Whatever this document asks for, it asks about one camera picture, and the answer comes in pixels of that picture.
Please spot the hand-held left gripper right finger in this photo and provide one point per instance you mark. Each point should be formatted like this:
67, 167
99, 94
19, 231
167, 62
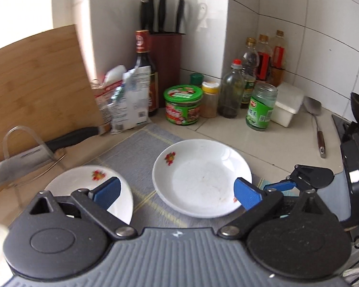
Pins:
246, 192

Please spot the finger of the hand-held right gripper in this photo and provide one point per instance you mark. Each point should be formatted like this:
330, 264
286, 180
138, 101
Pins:
279, 185

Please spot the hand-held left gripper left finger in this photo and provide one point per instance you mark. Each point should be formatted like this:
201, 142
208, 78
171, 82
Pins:
107, 189

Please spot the small white flower plate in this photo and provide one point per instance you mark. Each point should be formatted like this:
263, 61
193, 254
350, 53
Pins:
77, 179

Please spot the large white flower plate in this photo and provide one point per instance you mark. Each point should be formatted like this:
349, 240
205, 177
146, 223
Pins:
197, 173

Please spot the black stove top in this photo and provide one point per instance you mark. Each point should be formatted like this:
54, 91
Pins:
341, 125

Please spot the grey checked table mat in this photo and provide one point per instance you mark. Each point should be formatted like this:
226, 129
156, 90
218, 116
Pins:
137, 149

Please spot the green glass jar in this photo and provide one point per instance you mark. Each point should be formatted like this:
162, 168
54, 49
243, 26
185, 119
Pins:
261, 110

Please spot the white plastic box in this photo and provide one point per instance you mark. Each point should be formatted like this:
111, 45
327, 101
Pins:
287, 104

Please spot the white printed food packet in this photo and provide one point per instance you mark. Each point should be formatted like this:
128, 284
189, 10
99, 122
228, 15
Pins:
131, 101

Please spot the red and white food packet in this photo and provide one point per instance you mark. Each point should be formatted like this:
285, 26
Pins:
107, 92

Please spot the clear bottle red cap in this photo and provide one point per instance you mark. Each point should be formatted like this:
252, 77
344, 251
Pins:
232, 95

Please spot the yellow lid spice jar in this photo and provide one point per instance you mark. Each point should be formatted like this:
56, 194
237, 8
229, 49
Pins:
210, 101

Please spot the green lid sauce jar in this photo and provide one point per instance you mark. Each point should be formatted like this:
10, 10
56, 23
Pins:
183, 104

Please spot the small green cap jar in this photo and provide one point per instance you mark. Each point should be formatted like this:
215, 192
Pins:
196, 80

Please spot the orange oil bottle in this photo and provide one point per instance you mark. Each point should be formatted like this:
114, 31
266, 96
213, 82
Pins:
278, 59

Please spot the yellow cap green label bottle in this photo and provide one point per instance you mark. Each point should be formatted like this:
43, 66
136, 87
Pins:
249, 62

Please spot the dark red sauce bottle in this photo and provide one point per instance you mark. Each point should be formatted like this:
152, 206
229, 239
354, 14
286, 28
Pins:
264, 59

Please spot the bamboo cutting board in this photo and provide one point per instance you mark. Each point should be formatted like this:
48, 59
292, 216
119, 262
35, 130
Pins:
33, 80

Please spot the dark soy sauce bottle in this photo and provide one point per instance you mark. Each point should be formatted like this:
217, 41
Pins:
143, 59

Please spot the dark red knife block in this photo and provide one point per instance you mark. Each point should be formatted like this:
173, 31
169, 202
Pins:
169, 65

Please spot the clear wall hook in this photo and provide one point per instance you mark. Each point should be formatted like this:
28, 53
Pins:
202, 13

